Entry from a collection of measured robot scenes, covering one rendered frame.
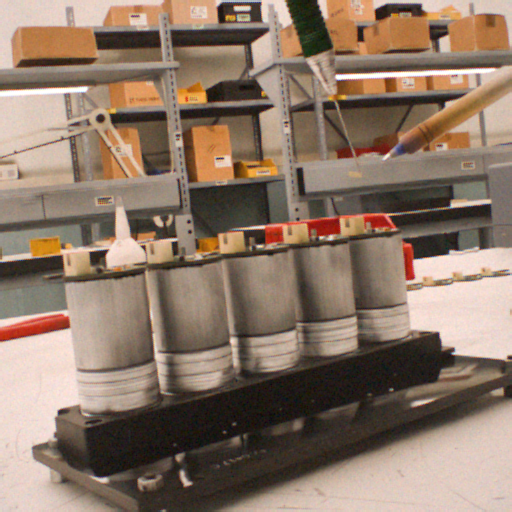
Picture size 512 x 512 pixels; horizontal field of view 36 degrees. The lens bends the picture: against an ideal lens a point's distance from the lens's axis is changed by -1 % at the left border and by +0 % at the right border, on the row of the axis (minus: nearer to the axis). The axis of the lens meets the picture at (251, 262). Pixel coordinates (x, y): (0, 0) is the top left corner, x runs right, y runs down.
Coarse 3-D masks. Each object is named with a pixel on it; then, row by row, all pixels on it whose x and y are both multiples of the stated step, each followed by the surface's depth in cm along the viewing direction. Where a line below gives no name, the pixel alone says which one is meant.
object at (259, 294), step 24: (240, 264) 26; (264, 264) 26; (288, 264) 26; (240, 288) 26; (264, 288) 26; (288, 288) 26; (240, 312) 26; (264, 312) 26; (288, 312) 26; (240, 336) 26; (264, 336) 26; (288, 336) 26; (240, 360) 26; (264, 360) 26; (288, 360) 26
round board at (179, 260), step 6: (174, 258) 24; (180, 258) 24; (204, 258) 24; (210, 258) 24; (216, 258) 25; (222, 258) 25; (150, 264) 24; (156, 264) 24; (162, 264) 24; (168, 264) 24; (174, 264) 24; (180, 264) 24; (186, 264) 24
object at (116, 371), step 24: (72, 288) 23; (96, 288) 22; (120, 288) 22; (144, 288) 23; (72, 312) 23; (96, 312) 22; (120, 312) 23; (144, 312) 23; (72, 336) 23; (96, 336) 22; (120, 336) 23; (144, 336) 23; (96, 360) 23; (120, 360) 23; (144, 360) 23; (96, 384) 23; (120, 384) 23; (144, 384) 23; (96, 408) 23; (120, 408) 23; (144, 408) 23
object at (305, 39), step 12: (288, 0) 26; (300, 0) 26; (312, 0) 26; (288, 12) 27; (300, 12) 26; (312, 12) 26; (300, 24) 26; (312, 24) 26; (324, 24) 27; (300, 36) 27; (312, 36) 26; (324, 36) 27; (300, 48) 27; (312, 48) 27; (324, 48) 27
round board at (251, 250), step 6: (246, 246) 26; (252, 246) 26; (264, 246) 27; (276, 246) 27; (282, 246) 26; (288, 246) 26; (234, 252) 26; (240, 252) 26; (246, 252) 26; (252, 252) 26; (258, 252) 26; (264, 252) 26
